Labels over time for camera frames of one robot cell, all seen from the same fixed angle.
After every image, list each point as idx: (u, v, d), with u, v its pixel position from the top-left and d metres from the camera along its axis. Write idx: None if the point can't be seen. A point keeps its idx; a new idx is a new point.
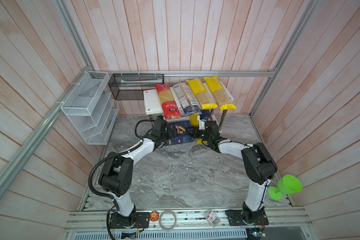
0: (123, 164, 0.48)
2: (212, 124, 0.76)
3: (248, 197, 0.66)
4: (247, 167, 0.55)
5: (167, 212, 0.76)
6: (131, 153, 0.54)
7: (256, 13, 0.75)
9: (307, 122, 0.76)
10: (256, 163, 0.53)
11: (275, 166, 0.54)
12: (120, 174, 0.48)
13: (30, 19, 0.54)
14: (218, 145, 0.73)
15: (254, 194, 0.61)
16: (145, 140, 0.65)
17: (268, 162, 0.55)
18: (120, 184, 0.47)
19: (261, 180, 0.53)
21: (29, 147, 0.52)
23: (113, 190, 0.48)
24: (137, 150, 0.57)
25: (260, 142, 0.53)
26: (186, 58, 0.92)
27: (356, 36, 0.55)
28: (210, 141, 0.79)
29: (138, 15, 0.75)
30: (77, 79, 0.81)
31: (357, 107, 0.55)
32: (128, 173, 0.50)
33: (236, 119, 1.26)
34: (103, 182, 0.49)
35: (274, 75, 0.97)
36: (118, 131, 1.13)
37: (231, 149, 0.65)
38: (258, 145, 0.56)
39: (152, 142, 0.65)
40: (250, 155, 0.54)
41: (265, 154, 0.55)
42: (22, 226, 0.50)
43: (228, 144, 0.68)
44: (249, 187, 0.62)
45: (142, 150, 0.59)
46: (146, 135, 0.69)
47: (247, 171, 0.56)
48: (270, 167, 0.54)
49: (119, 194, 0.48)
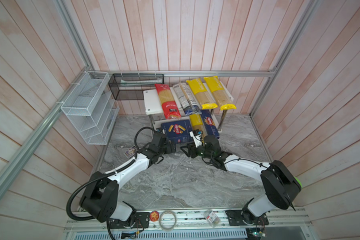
0: (106, 188, 0.43)
2: (211, 140, 0.68)
3: (254, 205, 0.62)
4: (270, 192, 0.48)
5: (167, 212, 0.76)
6: (119, 175, 0.48)
7: (256, 13, 0.75)
9: (307, 122, 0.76)
10: (281, 189, 0.46)
11: (298, 186, 0.48)
12: (102, 199, 0.42)
13: (30, 18, 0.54)
14: (224, 164, 0.65)
15: (267, 207, 0.56)
16: (139, 157, 0.59)
17: (291, 183, 0.47)
18: (101, 209, 0.42)
19: (287, 206, 0.45)
21: (29, 147, 0.52)
23: (93, 214, 0.43)
24: (127, 170, 0.51)
25: (278, 162, 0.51)
26: (186, 58, 0.92)
27: (356, 36, 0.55)
28: (213, 158, 0.70)
29: (138, 15, 0.75)
30: (77, 79, 0.81)
31: (357, 107, 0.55)
32: (111, 198, 0.44)
33: (236, 119, 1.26)
34: (84, 204, 0.44)
35: (274, 75, 0.97)
36: (118, 131, 1.13)
37: (243, 169, 0.57)
38: (276, 165, 0.49)
39: (147, 159, 0.59)
40: (273, 180, 0.46)
41: (287, 174, 0.48)
42: (23, 225, 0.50)
43: (239, 164, 0.58)
44: (259, 201, 0.58)
45: (133, 170, 0.53)
46: (142, 150, 0.63)
47: (269, 196, 0.49)
48: (293, 187, 0.47)
49: (101, 220, 0.44)
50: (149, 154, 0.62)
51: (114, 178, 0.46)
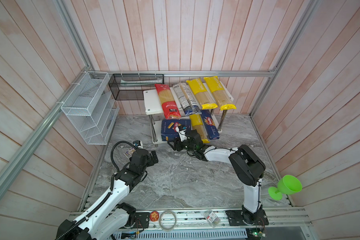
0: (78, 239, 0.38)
2: (193, 134, 0.75)
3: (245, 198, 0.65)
4: (238, 172, 0.55)
5: (167, 212, 0.76)
6: (91, 219, 0.43)
7: (256, 13, 0.75)
9: (307, 122, 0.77)
10: (245, 167, 0.53)
11: (262, 164, 0.55)
12: None
13: (30, 19, 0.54)
14: (204, 155, 0.73)
15: (251, 195, 0.60)
16: (116, 186, 0.53)
17: (256, 163, 0.55)
18: None
19: (253, 183, 0.52)
21: (29, 147, 0.52)
23: None
24: (102, 208, 0.46)
25: (244, 145, 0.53)
26: (186, 58, 0.92)
27: (356, 36, 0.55)
28: (195, 150, 0.78)
29: (138, 15, 0.75)
30: (77, 79, 0.81)
31: (357, 107, 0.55)
32: None
33: (236, 119, 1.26)
34: None
35: (274, 75, 0.97)
36: (118, 131, 1.13)
37: (218, 155, 0.65)
38: (243, 148, 0.57)
39: (125, 187, 0.54)
40: (238, 159, 0.54)
41: (251, 155, 0.56)
42: (22, 226, 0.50)
43: (214, 151, 0.67)
44: (244, 190, 0.62)
45: (111, 203, 0.49)
46: (120, 175, 0.57)
47: (238, 175, 0.56)
48: (258, 166, 0.54)
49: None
50: (128, 178, 0.56)
51: (85, 225, 0.41)
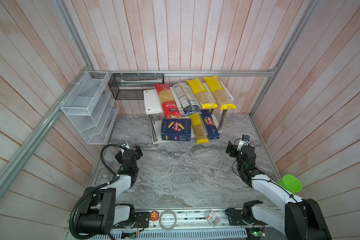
0: (105, 196, 0.45)
2: (248, 152, 0.65)
3: (260, 211, 0.61)
4: (289, 224, 0.44)
5: (167, 212, 0.76)
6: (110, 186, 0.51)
7: (256, 13, 0.75)
9: (307, 122, 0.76)
10: (303, 228, 0.42)
11: (328, 236, 0.42)
12: (102, 207, 0.43)
13: (30, 18, 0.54)
14: (252, 180, 0.62)
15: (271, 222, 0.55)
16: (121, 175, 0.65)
17: (319, 230, 0.42)
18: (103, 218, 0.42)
19: None
21: (29, 146, 0.52)
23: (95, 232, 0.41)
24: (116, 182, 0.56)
25: (312, 201, 0.45)
26: (186, 58, 0.92)
27: (356, 35, 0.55)
28: (242, 170, 0.68)
29: (137, 15, 0.75)
30: (77, 79, 0.81)
31: (357, 107, 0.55)
32: (110, 206, 0.45)
33: (236, 119, 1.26)
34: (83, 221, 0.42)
35: (274, 75, 0.97)
36: (118, 131, 1.13)
37: (268, 191, 0.54)
38: (309, 203, 0.44)
39: (129, 176, 0.65)
40: (297, 214, 0.42)
41: (317, 218, 0.43)
42: (23, 225, 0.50)
43: (266, 185, 0.55)
44: (274, 217, 0.54)
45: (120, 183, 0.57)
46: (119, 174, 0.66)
47: (287, 229, 0.45)
48: (320, 235, 0.42)
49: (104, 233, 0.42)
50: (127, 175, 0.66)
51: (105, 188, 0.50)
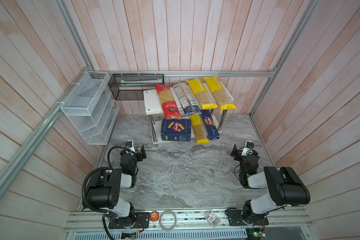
0: (113, 172, 0.51)
2: (252, 160, 0.71)
3: (258, 199, 0.63)
4: (270, 185, 0.51)
5: (167, 212, 0.76)
6: None
7: (256, 13, 0.75)
9: (307, 122, 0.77)
10: (278, 179, 0.50)
11: (304, 188, 0.47)
12: (111, 181, 0.48)
13: (30, 19, 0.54)
14: (248, 180, 0.71)
15: (265, 205, 0.57)
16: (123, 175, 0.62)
17: (297, 185, 0.49)
18: (111, 189, 0.46)
19: (281, 198, 0.46)
21: (29, 147, 0.52)
23: (104, 204, 0.45)
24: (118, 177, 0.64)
25: (289, 168, 0.53)
26: (186, 58, 0.92)
27: (356, 36, 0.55)
28: (242, 174, 0.75)
29: (138, 15, 0.75)
30: (77, 79, 0.81)
31: (357, 107, 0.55)
32: (117, 182, 0.50)
33: (236, 119, 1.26)
34: (91, 193, 0.45)
35: (274, 75, 0.97)
36: (118, 131, 1.13)
37: (258, 180, 0.63)
38: (285, 168, 0.53)
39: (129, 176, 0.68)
40: (272, 171, 0.52)
41: (293, 177, 0.50)
42: (23, 225, 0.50)
43: (254, 176, 0.66)
44: (264, 197, 0.58)
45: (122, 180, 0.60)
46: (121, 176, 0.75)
47: (270, 192, 0.51)
48: (297, 187, 0.47)
49: (112, 207, 0.46)
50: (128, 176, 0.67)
51: None
